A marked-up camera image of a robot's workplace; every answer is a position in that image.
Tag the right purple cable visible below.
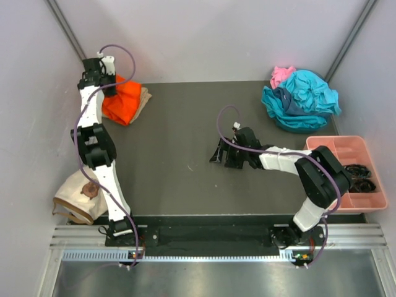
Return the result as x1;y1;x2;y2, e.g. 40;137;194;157
216;105;343;269

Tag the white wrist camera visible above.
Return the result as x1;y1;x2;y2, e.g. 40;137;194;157
97;52;116;75
233;122;241;131

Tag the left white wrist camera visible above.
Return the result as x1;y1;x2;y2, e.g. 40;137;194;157
97;52;116;75

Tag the orange t shirt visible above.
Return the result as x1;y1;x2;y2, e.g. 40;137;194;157
101;75;142;126

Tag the pink t shirt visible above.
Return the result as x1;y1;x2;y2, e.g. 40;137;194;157
270;66;296;89

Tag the black hair tie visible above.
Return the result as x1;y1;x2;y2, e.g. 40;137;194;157
345;163;372;178

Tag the grey slotted cable duct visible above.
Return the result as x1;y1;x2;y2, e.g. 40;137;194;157
61;249;313;263

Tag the folded beige t shirt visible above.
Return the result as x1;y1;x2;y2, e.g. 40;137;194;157
129;87;152;124

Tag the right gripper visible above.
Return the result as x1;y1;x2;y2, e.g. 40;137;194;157
210;137;249;169

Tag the dark hair tie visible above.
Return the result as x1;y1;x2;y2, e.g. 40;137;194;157
349;178;378;193

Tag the turquoise t shirt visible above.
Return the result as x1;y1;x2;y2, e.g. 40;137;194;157
261;69;342;128

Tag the pink divided tray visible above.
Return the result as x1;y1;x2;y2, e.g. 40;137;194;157
304;136;388;213

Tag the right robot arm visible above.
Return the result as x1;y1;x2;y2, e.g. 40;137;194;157
209;127;353;248

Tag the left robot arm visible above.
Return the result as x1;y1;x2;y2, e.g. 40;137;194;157
71;53;140;247

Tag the aluminium frame rail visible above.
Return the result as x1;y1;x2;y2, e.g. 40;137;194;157
50;223;387;249

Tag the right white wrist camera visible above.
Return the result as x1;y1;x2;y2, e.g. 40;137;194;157
233;122;241;131

